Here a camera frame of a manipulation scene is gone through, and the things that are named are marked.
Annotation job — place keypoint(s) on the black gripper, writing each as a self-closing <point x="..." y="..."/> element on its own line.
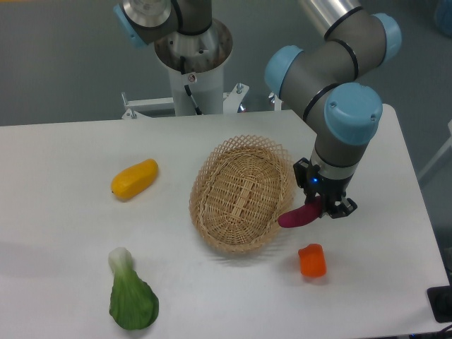
<point x="334" y="201"/>

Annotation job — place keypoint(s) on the purple sweet potato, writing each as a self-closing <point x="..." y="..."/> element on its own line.
<point x="301" y="216"/>

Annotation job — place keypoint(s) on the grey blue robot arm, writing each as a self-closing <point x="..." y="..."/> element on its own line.
<point x="320" y="87"/>

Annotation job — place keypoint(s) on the woven wicker basket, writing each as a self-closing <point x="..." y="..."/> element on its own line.
<point x="244" y="185"/>

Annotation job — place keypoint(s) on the orange pepper piece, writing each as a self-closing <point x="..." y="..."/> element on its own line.
<point x="312" y="261"/>

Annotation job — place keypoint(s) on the black device at edge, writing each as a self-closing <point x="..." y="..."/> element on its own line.
<point x="440" y="302"/>

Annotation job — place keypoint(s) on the yellow mango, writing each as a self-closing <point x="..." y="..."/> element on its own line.
<point x="135" y="179"/>

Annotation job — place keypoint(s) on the green bok choy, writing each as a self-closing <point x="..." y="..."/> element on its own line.
<point x="133" y="304"/>

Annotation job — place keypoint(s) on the blue object top right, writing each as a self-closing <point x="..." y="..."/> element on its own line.
<point x="443" y="17"/>

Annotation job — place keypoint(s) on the white frame right edge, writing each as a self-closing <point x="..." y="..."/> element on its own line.
<point x="436" y="160"/>

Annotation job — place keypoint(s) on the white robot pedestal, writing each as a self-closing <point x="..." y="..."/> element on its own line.
<point x="195" y="66"/>

